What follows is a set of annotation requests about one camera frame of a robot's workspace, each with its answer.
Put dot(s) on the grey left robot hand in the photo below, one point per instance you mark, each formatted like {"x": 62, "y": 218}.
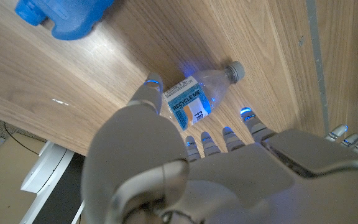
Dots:
{"x": 228, "y": 186}

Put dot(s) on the clear plastic water bottle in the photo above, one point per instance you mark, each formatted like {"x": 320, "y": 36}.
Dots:
{"x": 197, "y": 93}

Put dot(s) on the blue ice pack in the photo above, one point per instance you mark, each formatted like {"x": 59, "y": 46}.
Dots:
{"x": 70, "y": 18}

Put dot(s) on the grey tape outline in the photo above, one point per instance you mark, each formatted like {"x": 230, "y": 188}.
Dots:
{"x": 317, "y": 62}

